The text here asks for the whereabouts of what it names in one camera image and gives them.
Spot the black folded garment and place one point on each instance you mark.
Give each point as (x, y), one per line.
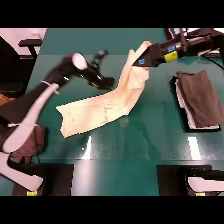
(181, 115)

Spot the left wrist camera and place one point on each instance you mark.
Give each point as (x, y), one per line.
(99, 57)

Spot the heap of clothes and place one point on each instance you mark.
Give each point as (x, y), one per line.
(175, 32)

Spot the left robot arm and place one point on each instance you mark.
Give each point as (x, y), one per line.
(30, 106)

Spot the brown garment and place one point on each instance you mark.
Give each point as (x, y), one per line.
(33, 141)

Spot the black chair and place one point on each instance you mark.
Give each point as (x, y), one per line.
(8, 61)

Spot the cream shirt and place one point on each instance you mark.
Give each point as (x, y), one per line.
(100, 111)

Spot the grey-brown folded garment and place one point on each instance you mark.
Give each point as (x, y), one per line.
(201, 96)

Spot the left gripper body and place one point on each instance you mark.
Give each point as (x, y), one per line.
(101, 81)

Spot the white folded garment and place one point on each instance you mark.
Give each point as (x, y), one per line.
(186, 108)

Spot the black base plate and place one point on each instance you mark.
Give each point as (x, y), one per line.
(58, 180)
(166, 180)

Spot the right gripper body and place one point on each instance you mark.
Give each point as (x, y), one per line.
(150, 56)

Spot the red garment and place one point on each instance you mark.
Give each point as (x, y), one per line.
(167, 31)

